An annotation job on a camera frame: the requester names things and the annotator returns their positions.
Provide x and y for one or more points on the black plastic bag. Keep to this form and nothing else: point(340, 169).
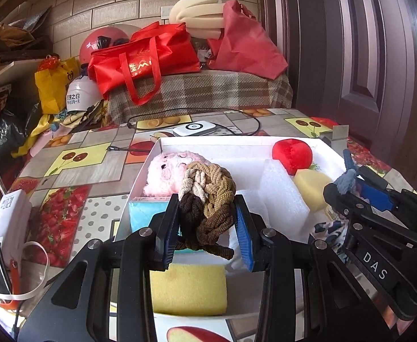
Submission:
point(9, 124)

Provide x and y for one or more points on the pink plush toy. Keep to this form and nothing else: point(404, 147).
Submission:
point(165, 171)

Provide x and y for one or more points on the cream foam strips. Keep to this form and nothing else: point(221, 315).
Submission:
point(194, 10)

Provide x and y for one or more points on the white cardboard box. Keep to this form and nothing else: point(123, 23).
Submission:
point(230, 148)

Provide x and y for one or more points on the plaid covered bench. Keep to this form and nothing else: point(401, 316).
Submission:
point(212, 89)

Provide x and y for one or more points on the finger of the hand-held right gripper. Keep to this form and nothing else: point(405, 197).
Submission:
point(377, 194)
point(351, 205)

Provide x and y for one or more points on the yellow cloth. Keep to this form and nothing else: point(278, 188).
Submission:
point(41, 128)

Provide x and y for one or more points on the large white foam sheet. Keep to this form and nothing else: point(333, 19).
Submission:
point(283, 192)

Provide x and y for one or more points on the blue white patterned cloth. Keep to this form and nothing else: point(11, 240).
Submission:
point(327, 231)

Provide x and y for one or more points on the pale yellow sponge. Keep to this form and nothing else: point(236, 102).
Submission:
point(311, 188)

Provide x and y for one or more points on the red ornament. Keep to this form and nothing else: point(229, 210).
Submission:
point(50, 62)

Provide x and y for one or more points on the brown paper bag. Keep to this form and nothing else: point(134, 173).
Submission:
point(16, 32)

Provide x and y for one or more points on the red shopping bag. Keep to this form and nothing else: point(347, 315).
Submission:
point(151, 57)

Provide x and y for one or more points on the white wall socket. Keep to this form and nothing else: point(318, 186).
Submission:
point(166, 11)

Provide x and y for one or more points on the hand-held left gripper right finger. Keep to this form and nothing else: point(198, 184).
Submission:
point(246, 235)

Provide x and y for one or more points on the red helmet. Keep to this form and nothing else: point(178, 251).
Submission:
point(94, 48)

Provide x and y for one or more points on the red plush ball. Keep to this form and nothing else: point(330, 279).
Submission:
point(292, 153)

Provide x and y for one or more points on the white helmet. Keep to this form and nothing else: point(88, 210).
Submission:
point(84, 94)

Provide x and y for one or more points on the white metal shelf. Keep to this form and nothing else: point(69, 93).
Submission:
point(2, 66)

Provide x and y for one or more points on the light blue cloth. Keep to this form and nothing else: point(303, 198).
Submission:
point(144, 217)

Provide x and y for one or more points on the grey cardboard piece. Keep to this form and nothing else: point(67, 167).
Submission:
point(340, 133)

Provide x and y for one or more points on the red nonwoven bag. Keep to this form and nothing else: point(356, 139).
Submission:
point(244, 42)

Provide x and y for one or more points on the fruit print tablecloth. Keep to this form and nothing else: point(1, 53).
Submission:
point(87, 160)

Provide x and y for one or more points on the white power bank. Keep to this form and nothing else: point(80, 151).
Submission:
point(194, 128)

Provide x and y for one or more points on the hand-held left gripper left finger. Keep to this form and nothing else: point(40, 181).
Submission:
point(167, 235)

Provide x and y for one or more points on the white device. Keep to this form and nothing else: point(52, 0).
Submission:
point(14, 210)

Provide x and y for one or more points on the dark wooden door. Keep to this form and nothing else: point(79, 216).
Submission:
point(336, 42)

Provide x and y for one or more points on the yellow plastic bag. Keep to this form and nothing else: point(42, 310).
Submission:
point(52, 85)

